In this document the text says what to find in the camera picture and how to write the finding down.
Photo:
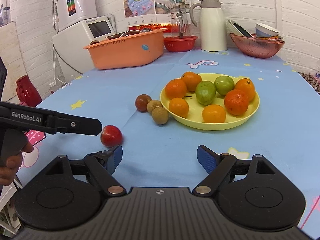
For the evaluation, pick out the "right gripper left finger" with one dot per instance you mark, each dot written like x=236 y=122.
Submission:
x=101 y=165

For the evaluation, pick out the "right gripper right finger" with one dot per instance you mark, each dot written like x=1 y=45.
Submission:
x=219 y=168

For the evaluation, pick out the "dark red brown tomato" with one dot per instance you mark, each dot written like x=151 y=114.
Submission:
x=141 y=102

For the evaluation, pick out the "brown longan fruit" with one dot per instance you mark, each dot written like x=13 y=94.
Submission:
x=160 y=115
x=153 y=104

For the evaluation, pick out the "person's left hand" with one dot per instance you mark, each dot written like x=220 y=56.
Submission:
x=8 y=173

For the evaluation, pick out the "red jug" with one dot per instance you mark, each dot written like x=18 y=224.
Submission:
x=27 y=92

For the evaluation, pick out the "orange tangerine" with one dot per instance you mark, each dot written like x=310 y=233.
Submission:
x=247 y=86
x=214 y=114
x=179 y=107
x=191 y=80
x=175 y=88
x=236 y=102

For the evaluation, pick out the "yellow plastic plate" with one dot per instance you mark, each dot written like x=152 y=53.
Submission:
x=194 y=118

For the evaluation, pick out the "green lime large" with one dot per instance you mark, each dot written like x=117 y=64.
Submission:
x=205 y=92

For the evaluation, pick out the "blue patterned tablecloth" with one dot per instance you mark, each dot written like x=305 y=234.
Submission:
x=285 y=128

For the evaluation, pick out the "green lime small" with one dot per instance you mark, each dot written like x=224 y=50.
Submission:
x=224 y=84

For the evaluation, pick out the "white water dispenser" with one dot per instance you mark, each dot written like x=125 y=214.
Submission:
x=70 y=43

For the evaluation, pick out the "orange plastic basket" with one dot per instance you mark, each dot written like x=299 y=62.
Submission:
x=129 y=51

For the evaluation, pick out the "copper pink bowl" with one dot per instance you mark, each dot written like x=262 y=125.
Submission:
x=257 y=47

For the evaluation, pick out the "white thermos jug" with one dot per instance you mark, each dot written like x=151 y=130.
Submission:
x=212 y=25

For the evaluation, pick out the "red plastic basket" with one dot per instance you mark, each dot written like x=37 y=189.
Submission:
x=176 y=44

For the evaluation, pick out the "white water purifier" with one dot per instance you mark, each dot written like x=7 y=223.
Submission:
x=70 y=12

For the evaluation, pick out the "steel bowl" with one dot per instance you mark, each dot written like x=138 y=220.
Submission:
x=128 y=33

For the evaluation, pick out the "green plate in bowl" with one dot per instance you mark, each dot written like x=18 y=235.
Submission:
x=237 y=29

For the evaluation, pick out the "blue white ceramic bowl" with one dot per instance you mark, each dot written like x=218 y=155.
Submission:
x=263 y=30

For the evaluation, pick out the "glass pitcher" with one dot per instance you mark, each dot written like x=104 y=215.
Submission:
x=179 y=23

